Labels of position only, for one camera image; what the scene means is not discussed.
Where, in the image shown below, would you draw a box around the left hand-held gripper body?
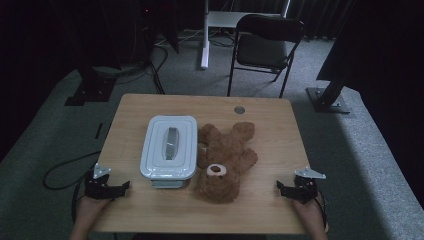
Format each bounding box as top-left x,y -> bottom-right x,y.
83,163 -> 118,201

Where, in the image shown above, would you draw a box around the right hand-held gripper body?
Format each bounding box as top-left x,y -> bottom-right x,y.
289,167 -> 327,204

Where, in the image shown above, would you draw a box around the brown transparent storage box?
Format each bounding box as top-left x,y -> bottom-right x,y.
150,178 -> 185,190

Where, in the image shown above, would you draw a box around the white box lid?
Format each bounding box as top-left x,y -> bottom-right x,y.
139,115 -> 198,181

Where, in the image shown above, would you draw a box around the brown teddy bear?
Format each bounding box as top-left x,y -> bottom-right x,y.
193,121 -> 259,205

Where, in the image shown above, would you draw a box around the person's left hand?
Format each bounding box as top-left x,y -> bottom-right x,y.
75,195 -> 113,231

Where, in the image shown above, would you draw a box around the person's right hand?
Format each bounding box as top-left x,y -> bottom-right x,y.
292,194 -> 327,229

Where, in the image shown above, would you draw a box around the black stand base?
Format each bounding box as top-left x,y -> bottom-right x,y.
305,66 -> 352,115
64,66 -> 118,107

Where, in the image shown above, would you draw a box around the black folding chair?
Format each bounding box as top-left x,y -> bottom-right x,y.
227,13 -> 305,99

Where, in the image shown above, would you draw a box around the black curtain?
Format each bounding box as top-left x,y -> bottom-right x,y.
316,0 -> 424,208

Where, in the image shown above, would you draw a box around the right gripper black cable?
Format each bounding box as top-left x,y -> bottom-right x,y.
313,189 -> 330,232

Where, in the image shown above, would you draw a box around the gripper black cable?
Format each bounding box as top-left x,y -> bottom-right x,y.
70,174 -> 88,223
313,189 -> 330,232

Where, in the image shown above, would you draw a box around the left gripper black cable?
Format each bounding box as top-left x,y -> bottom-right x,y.
70,174 -> 88,223

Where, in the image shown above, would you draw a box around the black floor cable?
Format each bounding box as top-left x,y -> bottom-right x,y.
42,150 -> 102,191

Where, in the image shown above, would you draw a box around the black background cables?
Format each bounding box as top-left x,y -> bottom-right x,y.
146,43 -> 169,95

